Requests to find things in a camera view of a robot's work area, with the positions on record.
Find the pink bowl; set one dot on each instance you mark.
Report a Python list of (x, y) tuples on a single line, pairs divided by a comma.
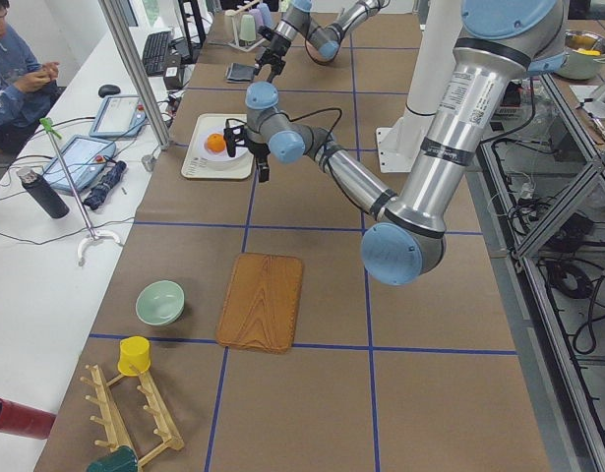
[(316, 56)]

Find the red cylinder bottle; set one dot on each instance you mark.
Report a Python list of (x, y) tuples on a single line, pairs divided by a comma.
[(21, 420)]

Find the orange fruit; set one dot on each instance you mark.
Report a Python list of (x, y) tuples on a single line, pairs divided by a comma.
[(215, 143)]

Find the white stand with green clip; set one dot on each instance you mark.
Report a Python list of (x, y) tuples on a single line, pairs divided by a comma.
[(95, 235)]

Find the steel pot with yellow items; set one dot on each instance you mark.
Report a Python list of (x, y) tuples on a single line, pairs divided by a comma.
[(584, 55)]

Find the black computer mouse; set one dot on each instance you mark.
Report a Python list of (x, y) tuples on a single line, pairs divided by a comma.
[(107, 90)]

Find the black water bottle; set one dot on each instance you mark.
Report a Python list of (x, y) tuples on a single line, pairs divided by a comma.
[(42, 193)]

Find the folded dark blue umbrella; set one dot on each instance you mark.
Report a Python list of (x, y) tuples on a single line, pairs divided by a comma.
[(108, 181)]

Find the cream bear tray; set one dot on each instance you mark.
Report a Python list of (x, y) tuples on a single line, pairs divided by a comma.
[(195, 167)]

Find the green bowl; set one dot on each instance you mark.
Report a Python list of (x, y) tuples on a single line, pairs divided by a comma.
[(160, 303)]

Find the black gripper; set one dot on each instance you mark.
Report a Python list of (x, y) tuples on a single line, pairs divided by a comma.
[(259, 149), (274, 53)]

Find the yellow cup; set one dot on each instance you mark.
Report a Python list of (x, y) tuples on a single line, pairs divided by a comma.
[(134, 356)]

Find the teach pendant tablet near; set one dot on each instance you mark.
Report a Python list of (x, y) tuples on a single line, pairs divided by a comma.
[(85, 157)]

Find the teach pendant tablet far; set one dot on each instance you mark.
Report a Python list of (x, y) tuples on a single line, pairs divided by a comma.
[(119, 116)]

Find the black keyboard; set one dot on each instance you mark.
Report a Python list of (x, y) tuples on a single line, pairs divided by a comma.
[(155, 52)]

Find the person in blue jacket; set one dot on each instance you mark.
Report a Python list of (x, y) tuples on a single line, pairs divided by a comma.
[(28, 89)]

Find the teach pendant tablet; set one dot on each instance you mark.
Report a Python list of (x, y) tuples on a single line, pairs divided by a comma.
[(85, 157), (119, 116)]

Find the white cup rack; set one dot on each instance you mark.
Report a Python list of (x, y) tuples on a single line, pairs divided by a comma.
[(231, 23)]

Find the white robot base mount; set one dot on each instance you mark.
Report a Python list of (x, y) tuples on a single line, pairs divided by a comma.
[(398, 145)]

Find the purple cup on rack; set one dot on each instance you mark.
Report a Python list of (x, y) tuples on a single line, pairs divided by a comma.
[(262, 15)]

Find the green cup on rack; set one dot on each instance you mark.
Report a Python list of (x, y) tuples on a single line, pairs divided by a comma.
[(247, 29)]

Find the white round plate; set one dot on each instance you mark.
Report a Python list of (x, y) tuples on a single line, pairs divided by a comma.
[(217, 158)]

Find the aluminium frame post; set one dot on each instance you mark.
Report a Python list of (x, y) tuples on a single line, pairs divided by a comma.
[(131, 59)]

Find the grey folded cloth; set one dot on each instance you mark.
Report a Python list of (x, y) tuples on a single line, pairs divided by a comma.
[(240, 73)]

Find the wooden cutting board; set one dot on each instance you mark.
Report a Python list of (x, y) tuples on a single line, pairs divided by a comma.
[(261, 304)]

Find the dark green cup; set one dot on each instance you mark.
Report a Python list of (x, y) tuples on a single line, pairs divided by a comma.
[(123, 459)]

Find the wooden mug rack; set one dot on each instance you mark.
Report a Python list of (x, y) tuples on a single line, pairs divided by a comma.
[(131, 414)]

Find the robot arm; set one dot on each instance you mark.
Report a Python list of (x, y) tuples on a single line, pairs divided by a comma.
[(499, 41), (321, 43)]

